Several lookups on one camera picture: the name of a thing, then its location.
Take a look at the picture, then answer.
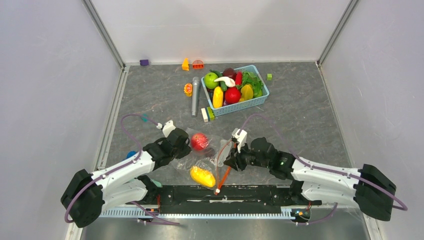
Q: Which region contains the silver toy microphone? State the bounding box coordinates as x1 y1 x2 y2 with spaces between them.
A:
191 76 201 118

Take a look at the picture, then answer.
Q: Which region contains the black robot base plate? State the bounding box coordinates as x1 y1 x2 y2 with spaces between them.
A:
137 182 322 215

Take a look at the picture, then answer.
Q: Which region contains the light blue plastic basket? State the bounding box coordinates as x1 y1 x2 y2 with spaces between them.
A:
200 64 270 117

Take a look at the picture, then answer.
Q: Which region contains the green toy cucumber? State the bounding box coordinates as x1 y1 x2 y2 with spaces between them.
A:
209 69 228 92

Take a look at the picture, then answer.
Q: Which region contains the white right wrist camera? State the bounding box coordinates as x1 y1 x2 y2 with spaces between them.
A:
232 128 248 153

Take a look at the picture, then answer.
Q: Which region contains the red toy apple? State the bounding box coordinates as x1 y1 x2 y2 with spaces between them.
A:
190 132 209 151

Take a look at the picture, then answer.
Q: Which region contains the green toy apple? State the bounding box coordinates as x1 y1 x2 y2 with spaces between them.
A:
203 72 219 90

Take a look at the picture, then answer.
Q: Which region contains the clear zip top bag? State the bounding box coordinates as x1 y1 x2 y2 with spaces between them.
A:
171 128 236 196

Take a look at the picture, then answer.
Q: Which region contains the yellow-green toy fruit slice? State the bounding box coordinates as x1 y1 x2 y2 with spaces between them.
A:
240 84 254 102

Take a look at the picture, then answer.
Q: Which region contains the white slotted cable duct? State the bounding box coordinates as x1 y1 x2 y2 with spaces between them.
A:
99 206 295 221

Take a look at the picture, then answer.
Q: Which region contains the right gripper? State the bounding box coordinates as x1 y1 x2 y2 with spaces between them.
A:
223 141 271 171

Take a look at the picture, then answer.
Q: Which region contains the white toy garlic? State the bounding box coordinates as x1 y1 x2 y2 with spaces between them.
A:
214 76 236 88

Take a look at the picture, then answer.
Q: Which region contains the dark red toy peach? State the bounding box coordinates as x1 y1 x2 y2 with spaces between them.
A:
222 67 237 81

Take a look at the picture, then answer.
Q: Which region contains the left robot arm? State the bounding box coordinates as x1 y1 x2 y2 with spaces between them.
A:
60 128 191 228

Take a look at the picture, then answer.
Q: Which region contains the blue toy car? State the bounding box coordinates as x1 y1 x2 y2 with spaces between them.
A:
126 151 137 159

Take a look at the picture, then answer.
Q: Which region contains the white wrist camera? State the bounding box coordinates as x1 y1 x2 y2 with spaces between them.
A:
232 128 248 153
156 120 176 138

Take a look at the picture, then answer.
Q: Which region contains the teal toy block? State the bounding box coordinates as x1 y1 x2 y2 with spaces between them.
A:
141 114 149 122

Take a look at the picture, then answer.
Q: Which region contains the yellow toy mango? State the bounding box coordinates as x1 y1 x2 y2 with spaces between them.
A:
189 166 216 188

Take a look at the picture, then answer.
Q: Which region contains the red toy tomato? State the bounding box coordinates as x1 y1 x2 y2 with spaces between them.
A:
224 87 241 105

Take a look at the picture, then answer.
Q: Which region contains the yellow toy corn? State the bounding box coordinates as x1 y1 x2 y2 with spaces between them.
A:
212 86 224 109

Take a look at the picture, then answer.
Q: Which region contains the white green toy block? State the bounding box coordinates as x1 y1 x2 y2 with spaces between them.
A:
200 106 215 123

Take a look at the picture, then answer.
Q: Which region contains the red toy chili pepper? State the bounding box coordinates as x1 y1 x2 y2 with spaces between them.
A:
234 71 243 86

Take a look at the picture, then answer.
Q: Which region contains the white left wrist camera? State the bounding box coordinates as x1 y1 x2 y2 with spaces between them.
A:
156 120 176 138

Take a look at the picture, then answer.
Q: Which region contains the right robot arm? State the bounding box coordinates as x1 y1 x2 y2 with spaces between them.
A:
223 137 397 222

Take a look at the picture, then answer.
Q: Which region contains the green toy lettuce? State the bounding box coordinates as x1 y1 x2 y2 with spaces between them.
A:
239 71 264 99

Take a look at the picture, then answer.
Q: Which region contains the orange slice toy block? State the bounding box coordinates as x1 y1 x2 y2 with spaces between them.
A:
183 83 193 97

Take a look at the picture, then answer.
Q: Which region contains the purple toy block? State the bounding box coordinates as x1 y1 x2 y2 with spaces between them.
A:
139 59 150 67

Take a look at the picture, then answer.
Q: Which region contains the red semicircle toy block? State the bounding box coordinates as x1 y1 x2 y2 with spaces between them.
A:
192 59 205 70

